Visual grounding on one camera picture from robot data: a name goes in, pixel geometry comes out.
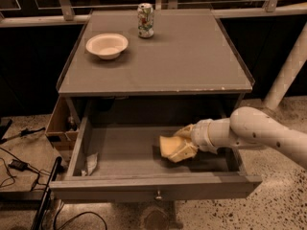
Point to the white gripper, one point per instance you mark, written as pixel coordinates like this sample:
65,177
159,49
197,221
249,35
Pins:
200,136

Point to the yellow sponge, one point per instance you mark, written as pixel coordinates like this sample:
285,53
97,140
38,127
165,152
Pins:
169,145

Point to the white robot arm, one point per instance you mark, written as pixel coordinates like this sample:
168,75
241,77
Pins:
247,127

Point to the metal drawer knob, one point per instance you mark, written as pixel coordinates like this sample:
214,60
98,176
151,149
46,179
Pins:
158,196

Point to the open grey top drawer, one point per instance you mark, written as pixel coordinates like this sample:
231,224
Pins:
131,169

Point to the grey counter cabinet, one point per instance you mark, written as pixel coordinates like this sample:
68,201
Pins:
187,71

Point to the crumpled white paper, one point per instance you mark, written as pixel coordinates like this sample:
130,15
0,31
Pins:
90,164

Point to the white bowl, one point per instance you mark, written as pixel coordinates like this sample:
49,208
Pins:
107,46

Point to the cardboard box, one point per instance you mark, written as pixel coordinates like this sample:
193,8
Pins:
58,132

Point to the green white soda can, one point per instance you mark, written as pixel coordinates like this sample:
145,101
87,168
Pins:
145,15

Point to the black pole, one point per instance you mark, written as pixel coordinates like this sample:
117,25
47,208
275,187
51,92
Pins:
46,195

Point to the black tool on floor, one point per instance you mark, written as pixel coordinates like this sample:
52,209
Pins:
6,123

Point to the black power adapter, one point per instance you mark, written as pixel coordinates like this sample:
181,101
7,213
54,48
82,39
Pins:
18,165

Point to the metal railing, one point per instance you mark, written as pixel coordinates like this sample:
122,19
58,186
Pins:
30,12

